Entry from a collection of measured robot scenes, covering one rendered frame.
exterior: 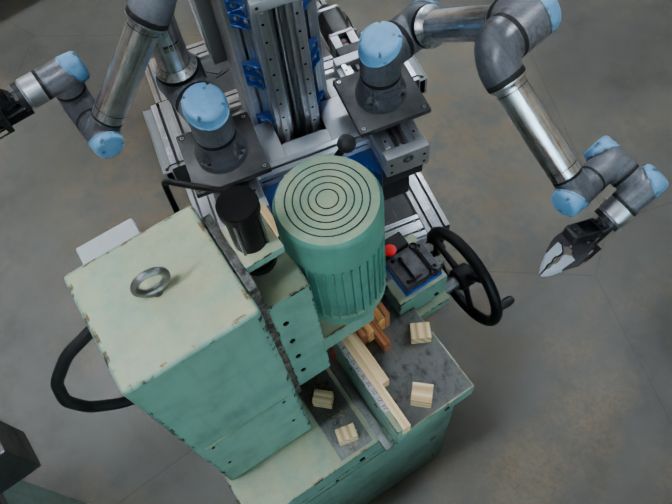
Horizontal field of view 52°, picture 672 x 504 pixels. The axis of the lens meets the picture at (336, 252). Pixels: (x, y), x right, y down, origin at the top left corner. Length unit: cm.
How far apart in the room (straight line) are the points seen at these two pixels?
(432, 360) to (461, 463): 91
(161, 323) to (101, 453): 168
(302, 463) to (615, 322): 145
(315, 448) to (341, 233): 73
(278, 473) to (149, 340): 73
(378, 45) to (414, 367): 85
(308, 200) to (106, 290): 33
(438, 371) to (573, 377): 108
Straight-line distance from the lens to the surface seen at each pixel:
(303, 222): 105
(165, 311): 101
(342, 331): 146
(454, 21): 183
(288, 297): 109
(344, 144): 124
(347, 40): 233
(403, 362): 159
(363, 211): 105
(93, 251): 115
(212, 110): 183
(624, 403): 262
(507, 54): 159
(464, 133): 303
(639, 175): 177
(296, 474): 165
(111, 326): 103
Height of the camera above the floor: 241
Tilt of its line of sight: 62 degrees down
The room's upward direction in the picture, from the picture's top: 9 degrees counter-clockwise
